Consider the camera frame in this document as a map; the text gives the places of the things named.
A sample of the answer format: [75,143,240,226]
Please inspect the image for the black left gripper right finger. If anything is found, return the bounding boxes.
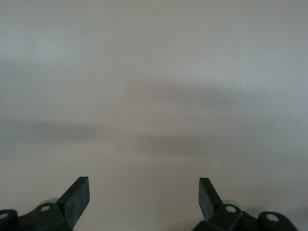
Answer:
[193,178,244,231]

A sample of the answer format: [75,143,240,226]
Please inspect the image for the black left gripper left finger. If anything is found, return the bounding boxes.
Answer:
[19,177,90,231]

